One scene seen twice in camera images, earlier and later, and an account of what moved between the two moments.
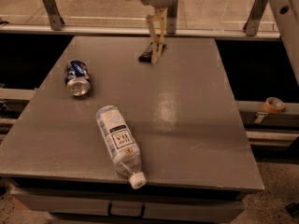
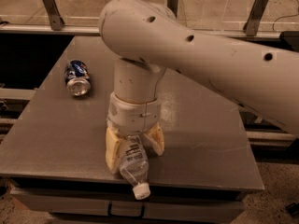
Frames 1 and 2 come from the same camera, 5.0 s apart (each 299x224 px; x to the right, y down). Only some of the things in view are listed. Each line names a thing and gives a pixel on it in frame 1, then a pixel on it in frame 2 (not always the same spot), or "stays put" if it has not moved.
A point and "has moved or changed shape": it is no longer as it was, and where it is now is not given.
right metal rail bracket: (252, 22) stays put
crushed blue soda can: (77, 77) stays put
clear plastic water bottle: (122, 143) has moved or changed shape
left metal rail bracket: (55, 20) stays put
